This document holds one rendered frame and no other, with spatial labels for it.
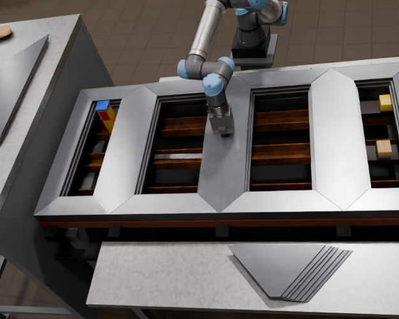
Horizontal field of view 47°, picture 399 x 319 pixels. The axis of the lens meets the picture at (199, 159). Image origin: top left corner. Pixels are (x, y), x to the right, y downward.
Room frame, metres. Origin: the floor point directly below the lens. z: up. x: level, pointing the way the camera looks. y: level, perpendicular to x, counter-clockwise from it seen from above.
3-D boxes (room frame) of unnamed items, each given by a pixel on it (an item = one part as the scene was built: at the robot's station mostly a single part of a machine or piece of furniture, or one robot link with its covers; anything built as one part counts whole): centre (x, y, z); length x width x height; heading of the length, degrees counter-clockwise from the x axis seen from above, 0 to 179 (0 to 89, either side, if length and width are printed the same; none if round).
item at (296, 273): (0.67, -0.17, 0.77); 0.45 x 0.20 x 0.04; 69
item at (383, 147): (1.01, -0.70, 0.79); 0.06 x 0.05 x 0.04; 159
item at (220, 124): (1.28, -0.13, 0.98); 0.10 x 0.09 x 0.16; 161
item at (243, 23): (1.99, -0.48, 0.92); 0.13 x 0.12 x 0.14; 55
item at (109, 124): (1.71, 0.35, 0.78); 0.05 x 0.05 x 0.19; 69
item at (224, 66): (1.38, -0.18, 1.13); 0.11 x 0.11 x 0.08; 55
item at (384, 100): (1.23, -0.83, 0.79); 0.06 x 0.05 x 0.04; 159
